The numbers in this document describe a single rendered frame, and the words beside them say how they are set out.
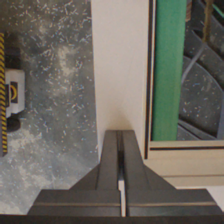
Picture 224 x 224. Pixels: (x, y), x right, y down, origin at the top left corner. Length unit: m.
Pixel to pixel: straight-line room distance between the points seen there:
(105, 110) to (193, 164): 0.15
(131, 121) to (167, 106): 0.09
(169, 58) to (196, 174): 0.14
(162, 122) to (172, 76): 0.06
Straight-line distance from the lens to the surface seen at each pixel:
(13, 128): 1.21
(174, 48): 0.23
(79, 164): 1.33
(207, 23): 0.95
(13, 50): 1.12
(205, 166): 0.25
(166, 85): 0.23
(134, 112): 0.15
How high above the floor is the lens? 1.08
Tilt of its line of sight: 74 degrees down
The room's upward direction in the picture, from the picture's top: 175 degrees counter-clockwise
